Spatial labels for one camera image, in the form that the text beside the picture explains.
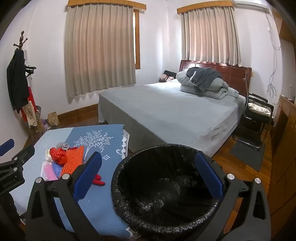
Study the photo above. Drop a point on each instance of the red plastic bag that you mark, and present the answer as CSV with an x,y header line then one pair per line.
x,y
59,155

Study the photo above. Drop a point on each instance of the wooden headboard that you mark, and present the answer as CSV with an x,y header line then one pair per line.
x,y
235,74

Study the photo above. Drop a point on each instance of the white pink cloth wad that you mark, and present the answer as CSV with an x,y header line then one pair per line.
x,y
47,154

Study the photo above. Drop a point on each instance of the pink bag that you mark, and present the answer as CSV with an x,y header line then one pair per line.
x,y
163,78

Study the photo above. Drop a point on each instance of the beige curtain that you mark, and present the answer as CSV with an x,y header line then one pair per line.
x,y
210,34
99,53

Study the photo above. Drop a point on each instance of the grey bed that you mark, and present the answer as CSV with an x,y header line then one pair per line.
x,y
173,109

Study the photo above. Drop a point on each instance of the striped basket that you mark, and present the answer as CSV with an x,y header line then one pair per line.
x,y
38,111

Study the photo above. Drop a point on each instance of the black pillow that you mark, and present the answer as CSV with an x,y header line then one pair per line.
x,y
170,73

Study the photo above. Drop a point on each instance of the wooden coat rack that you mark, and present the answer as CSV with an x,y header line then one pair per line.
x,y
22,38

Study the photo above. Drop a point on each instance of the person's dark clothing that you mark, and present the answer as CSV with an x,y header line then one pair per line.
x,y
9,208

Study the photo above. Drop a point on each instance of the wooden curtain pelmet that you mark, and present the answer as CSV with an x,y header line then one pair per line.
x,y
185,9
138,5

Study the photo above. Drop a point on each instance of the grey floor mat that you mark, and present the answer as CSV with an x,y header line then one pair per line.
x,y
247,154

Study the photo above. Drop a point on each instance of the beige tote bag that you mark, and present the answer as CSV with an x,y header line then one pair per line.
x,y
31,113

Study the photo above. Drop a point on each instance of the blue tree-print tablecloth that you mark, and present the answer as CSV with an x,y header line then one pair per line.
x,y
104,143

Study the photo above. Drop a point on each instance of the dark grey blanket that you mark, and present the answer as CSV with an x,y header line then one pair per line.
x,y
208,76

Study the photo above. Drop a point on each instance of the wooden wall cabinet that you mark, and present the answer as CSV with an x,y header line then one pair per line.
x,y
288,32

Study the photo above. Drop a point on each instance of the pink packet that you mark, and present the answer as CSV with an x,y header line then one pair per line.
x,y
52,175

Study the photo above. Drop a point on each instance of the brown paper bag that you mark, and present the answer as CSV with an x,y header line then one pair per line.
x,y
53,119

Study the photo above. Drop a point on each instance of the chair cushion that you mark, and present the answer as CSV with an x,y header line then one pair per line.
x,y
259,109

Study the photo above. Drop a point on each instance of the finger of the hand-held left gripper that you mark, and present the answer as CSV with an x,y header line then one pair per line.
x,y
7,146
25,151

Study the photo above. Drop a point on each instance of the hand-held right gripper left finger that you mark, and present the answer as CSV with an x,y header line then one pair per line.
x,y
87,178

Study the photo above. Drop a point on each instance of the black coat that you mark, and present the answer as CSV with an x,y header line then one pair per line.
x,y
17,81

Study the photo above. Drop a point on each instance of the white purple bag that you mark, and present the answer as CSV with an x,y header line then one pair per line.
x,y
45,125

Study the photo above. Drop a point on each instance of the white air conditioner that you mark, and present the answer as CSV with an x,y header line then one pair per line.
x,y
249,2

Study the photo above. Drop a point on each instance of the blue foam net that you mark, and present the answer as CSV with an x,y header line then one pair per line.
x,y
57,169

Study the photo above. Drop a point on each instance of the black chair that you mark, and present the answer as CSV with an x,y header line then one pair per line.
x,y
245,115

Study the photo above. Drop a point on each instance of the orange foam net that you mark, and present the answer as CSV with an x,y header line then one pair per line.
x,y
71,162

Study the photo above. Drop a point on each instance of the wooden window frame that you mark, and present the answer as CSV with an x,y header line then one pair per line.
x,y
138,46

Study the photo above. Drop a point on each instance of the grey sock ball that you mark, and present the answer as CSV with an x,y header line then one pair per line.
x,y
63,145

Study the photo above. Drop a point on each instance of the black-lined trash bin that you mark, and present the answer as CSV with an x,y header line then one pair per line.
x,y
161,185

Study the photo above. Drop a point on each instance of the folded light grey quilt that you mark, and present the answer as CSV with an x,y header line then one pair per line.
x,y
185,78

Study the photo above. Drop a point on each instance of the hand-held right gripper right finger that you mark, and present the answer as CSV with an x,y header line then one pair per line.
x,y
209,171

